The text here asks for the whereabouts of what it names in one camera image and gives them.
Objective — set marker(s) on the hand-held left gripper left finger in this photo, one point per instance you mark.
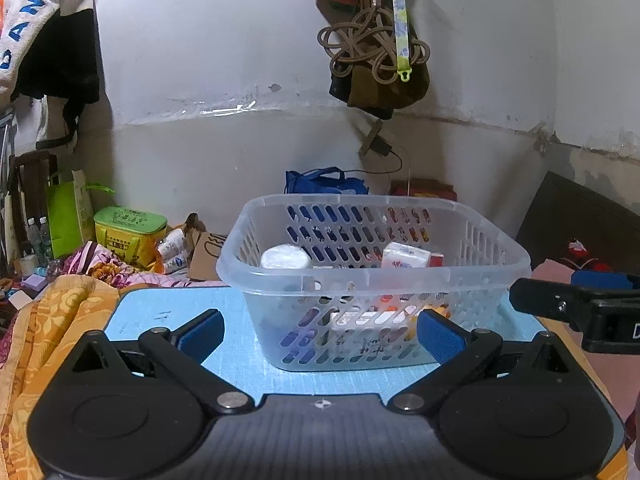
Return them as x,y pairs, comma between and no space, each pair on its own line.
202,334

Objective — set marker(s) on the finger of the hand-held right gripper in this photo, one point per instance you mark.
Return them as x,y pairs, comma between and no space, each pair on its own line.
600,280
545,297

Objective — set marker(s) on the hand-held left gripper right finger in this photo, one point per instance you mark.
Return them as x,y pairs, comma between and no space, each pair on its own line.
440,336

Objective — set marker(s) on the small red box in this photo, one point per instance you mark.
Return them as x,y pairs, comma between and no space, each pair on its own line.
436,259

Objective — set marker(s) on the white red tissue pack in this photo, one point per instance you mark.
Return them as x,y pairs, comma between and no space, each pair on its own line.
405,256

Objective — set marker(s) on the clear plastic basket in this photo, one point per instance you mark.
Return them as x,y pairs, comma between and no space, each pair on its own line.
350,280

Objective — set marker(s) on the white round container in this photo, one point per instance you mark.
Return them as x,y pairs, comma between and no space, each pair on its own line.
285,257

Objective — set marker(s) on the red printed blanket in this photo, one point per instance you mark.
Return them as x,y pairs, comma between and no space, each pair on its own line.
585,255

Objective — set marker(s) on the pink mat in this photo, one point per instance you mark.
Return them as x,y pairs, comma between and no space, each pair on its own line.
610,375

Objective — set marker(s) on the dark headboard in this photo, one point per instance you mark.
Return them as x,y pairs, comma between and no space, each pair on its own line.
575,215

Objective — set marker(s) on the white blue packet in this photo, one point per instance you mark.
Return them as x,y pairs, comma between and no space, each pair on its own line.
172,250

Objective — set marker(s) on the pink floral cloth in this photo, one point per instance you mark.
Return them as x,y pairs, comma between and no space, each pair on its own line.
110,267

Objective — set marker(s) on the red cardboard box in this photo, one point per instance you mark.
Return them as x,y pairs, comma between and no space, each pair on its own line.
425,191

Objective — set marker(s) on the orange blanket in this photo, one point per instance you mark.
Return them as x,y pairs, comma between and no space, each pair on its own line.
45,340

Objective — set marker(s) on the small purple box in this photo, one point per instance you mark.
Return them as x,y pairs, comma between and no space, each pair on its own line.
34,281

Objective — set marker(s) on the green paper bag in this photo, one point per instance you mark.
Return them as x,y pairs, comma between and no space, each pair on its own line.
67,215

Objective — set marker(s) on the water bottle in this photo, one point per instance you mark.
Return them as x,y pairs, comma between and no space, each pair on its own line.
39,237

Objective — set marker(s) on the blue fabric bag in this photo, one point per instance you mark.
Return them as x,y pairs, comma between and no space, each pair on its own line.
325,182

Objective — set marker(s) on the brown hanging bag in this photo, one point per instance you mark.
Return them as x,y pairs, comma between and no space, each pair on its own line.
400,90

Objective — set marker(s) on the black garment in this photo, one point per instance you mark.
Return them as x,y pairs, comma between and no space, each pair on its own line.
65,65

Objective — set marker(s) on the white garment with blue letters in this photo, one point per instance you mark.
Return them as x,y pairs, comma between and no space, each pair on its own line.
27,25

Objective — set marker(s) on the wall plug adapter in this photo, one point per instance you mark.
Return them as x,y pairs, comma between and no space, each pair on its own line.
377,142

